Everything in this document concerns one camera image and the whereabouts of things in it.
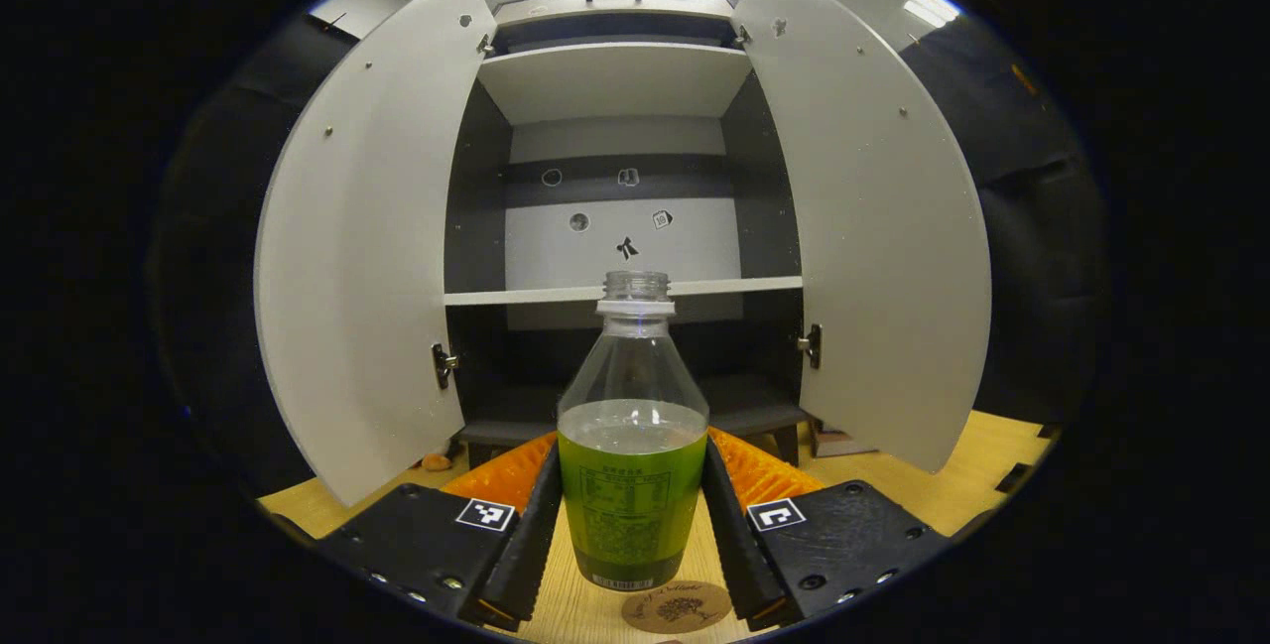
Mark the black backdrop cloth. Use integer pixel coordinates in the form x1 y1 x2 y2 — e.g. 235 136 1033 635
149 11 1110 501

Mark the round brown coaster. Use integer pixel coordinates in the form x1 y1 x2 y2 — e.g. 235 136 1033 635
621 580 733 635

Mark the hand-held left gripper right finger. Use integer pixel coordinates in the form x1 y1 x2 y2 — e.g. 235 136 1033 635
700 426 952 633

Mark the grey cabinet door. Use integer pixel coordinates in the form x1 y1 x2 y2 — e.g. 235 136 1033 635
253 0 497 508
731 0 993 474

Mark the green tea bottle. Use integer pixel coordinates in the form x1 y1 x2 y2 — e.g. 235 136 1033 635
556 271 711 591

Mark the small ceiling light panel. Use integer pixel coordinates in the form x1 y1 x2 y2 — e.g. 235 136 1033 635
903 0 961 29

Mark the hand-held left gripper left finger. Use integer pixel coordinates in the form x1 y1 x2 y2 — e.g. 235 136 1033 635
316 431 565 633

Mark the white photo cover book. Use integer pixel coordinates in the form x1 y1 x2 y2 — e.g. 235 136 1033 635
812 419 880 458

